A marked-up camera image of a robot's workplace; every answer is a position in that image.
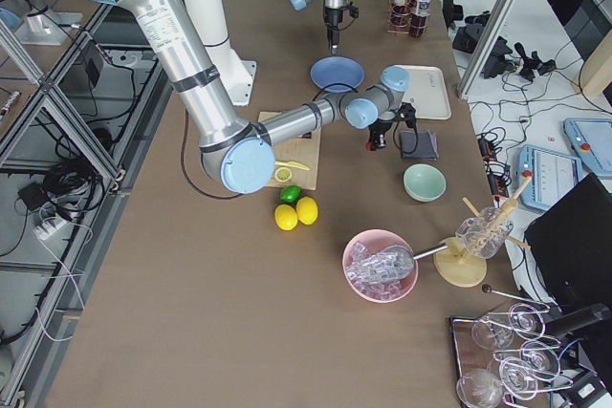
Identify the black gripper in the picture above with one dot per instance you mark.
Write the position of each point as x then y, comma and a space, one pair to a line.
333, 17
379, 129

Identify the blue plate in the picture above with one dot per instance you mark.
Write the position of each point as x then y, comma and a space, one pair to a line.
337, 74

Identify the beige tray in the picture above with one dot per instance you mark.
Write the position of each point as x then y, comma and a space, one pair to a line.
427, 92

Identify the dark grey cloth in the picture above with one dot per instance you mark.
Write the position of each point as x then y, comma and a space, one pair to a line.
421, 145

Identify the dark drink bottle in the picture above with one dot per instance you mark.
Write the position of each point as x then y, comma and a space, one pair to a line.
420, 14
398, 11

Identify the green bowl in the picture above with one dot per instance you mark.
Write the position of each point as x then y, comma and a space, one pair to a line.
424, 183

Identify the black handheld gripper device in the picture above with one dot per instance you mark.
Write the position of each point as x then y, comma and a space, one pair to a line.
500, 60

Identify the wooden cutting board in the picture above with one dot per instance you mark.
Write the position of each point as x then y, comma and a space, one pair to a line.
299, 155

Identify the lemon half slice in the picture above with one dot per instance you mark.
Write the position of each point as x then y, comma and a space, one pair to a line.
282, 174

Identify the yellow plastic knife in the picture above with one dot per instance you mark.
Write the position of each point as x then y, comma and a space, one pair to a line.
293, 164

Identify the yellow lemon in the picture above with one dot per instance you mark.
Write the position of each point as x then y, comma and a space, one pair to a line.
307, 210
285, 217

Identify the green lime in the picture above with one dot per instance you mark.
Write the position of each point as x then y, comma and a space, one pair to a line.
290, 194

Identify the clear glass mug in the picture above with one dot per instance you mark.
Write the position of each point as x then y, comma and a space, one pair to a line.
484, 234

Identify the metal ice scoop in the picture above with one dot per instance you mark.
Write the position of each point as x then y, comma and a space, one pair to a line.
400, 261

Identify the blue teach pendant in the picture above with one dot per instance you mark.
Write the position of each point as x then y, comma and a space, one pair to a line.
591, 138
553, 174

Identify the wooden mug tree stand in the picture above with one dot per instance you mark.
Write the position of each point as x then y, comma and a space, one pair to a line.
463, 262

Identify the pink bowl with ice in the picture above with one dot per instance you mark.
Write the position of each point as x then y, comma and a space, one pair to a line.
362, 267

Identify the clear wine glass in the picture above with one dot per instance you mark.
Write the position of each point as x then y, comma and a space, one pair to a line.
492, 333
479, 388

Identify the wine glass rack tray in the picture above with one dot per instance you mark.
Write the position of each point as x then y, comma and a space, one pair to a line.
530, 368

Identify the white power strip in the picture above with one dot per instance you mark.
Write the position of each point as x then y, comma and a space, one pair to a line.
49, 227

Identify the copper wire bottle basket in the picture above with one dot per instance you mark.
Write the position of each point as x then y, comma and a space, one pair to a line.
406, 27

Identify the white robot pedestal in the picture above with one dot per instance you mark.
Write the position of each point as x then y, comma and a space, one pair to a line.
209, 19

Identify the aluminium frame post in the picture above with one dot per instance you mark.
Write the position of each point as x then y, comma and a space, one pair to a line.
484, 46

